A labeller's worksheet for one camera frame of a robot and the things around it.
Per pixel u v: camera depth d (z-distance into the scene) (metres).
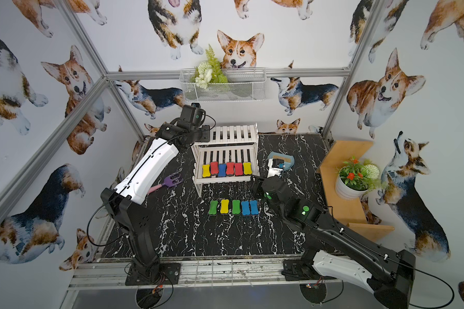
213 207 0.90
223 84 0.84
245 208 0.90
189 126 0.60
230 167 0.88
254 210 0.89
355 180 0.76
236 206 0.90
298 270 0.74
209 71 0.78
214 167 0.88
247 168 0.90
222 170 0.87
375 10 0.75
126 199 0.46
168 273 0.73
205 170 0.88
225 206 0.90
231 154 0.95
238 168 0.89
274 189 0.50
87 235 0.83
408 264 0.40
